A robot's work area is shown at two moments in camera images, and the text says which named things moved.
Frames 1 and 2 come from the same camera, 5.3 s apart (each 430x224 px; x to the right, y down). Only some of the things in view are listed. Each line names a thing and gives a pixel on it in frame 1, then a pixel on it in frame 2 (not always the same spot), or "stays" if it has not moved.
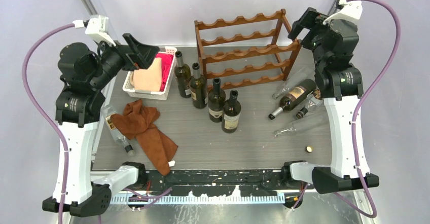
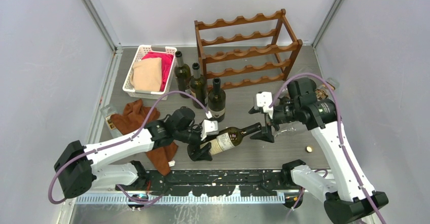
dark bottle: (216, 99) stays
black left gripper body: (131, 61) → (194, 142)
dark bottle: (199, 88) stays
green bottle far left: (182, 74) stays
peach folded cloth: (149, 79) stays
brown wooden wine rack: (243, 50) stays
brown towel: (136, 119) stays
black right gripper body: (313, 20) → (275, 122)
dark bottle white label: (231, 111) → (229, 137)
